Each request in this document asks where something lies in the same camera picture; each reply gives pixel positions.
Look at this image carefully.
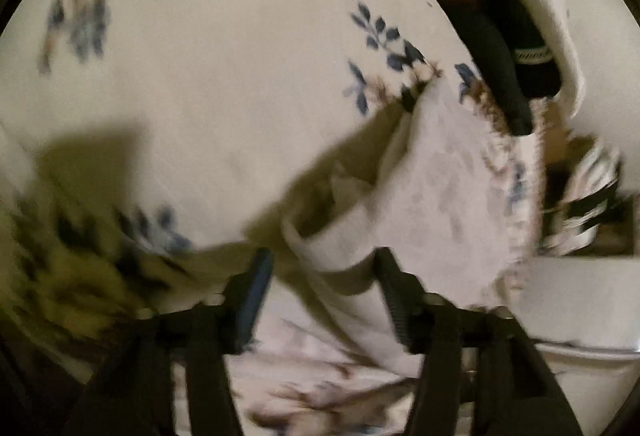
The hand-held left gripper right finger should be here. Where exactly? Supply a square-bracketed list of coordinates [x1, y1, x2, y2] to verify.
[372, 247, 583, 436]

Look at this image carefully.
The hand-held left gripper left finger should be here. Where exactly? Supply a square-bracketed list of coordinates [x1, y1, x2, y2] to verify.
[65, 249, 276, 436]

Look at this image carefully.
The black and white striped cloth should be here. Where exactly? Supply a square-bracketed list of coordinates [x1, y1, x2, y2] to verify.
[541, 135, 625, 253]

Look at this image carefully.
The floral printed blanket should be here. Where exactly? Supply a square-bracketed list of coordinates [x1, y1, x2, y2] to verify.
[0, 0, 551, 436]

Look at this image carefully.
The black sock with patterned cuff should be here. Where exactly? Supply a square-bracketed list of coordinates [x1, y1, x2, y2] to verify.
[424, 0, 535, 137]

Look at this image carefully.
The black sock with white band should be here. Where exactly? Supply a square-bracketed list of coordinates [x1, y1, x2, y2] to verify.
[487, 0, 562, 100]

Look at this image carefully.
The white fluffy cloth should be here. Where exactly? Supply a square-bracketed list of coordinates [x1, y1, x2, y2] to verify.
[487, 0, 587, 118]

